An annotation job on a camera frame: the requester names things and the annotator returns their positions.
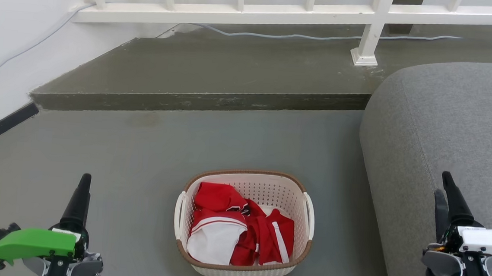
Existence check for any white perforated laundry basket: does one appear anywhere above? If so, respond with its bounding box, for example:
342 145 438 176
170 165 318 276

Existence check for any white wooden railing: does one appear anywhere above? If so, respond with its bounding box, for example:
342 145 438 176
70 0 492 76

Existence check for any black baseboard strip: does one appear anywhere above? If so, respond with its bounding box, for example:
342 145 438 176
0 100 41 159

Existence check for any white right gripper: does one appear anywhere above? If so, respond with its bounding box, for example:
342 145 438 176
430 170 492 262

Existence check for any white garment with red trim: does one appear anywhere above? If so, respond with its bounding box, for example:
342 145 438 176
185 214 249 267

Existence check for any grey floor cable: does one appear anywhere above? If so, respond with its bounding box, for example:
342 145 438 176
0 0 464 121

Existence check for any raised grey concrete step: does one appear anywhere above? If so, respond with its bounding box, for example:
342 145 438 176
28 0 492 142

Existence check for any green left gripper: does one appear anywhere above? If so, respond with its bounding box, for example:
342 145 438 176
0 167 95 273

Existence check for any grey fabric sofa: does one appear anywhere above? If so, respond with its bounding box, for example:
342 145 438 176
349 53 492 276

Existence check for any red garment with white stripes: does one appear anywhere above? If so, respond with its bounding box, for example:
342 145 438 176
188 181 298 270

